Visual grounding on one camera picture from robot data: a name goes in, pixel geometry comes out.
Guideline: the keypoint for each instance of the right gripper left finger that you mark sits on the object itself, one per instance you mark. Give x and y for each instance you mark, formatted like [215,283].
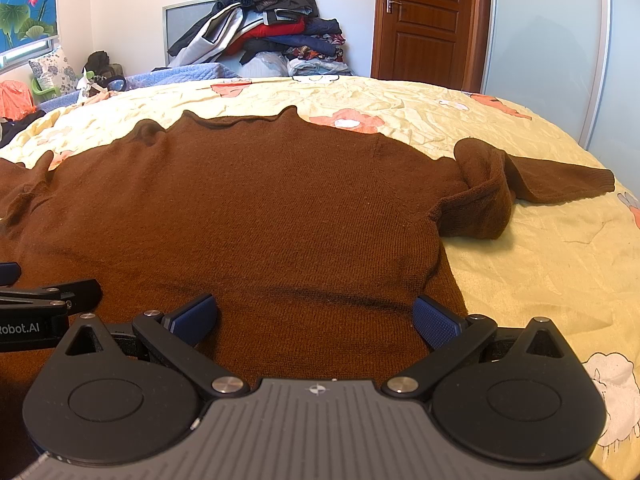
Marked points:
[171,339]

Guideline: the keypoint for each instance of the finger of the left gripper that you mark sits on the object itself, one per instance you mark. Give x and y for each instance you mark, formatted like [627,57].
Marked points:
[80,295]

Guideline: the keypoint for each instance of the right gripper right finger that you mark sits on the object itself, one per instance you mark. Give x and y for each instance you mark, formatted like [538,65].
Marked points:
[454,342]

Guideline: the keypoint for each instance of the brown knit sweater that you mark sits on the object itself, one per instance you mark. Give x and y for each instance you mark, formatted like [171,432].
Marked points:
[315,241]

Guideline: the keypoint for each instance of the pile of mixed clothes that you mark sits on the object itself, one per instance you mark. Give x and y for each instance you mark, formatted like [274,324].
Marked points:
[288,37]

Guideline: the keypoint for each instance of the yellow floral bed sheet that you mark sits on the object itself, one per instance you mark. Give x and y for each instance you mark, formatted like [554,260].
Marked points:
[576,263]

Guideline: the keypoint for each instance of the black garment beside bed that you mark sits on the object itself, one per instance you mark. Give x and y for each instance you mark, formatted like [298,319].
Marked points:
[9,128]

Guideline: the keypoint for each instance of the orange plastic bag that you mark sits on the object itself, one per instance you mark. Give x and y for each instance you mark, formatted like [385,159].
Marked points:
[16,100]

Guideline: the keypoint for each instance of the floral patterned pillow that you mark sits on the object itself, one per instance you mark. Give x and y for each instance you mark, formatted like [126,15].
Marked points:
[52,70]

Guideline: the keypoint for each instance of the dark bag on bedside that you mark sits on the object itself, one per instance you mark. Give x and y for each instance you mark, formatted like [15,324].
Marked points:
[104,73]

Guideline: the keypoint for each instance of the blue quilted blanket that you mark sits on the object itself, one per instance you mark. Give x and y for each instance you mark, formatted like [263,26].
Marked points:
[174,75]

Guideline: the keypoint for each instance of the grey framed panel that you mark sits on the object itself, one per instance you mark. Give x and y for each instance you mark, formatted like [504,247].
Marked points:
[178,18]

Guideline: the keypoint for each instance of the brown wooden door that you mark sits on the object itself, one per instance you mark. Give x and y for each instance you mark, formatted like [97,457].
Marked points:
[442,42]

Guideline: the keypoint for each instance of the white sliding wardrobe door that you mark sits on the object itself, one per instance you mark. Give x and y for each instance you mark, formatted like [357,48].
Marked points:
[575,63]

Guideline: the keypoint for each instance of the lotus flower wall poster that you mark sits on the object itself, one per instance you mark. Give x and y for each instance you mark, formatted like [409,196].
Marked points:
[27,21]

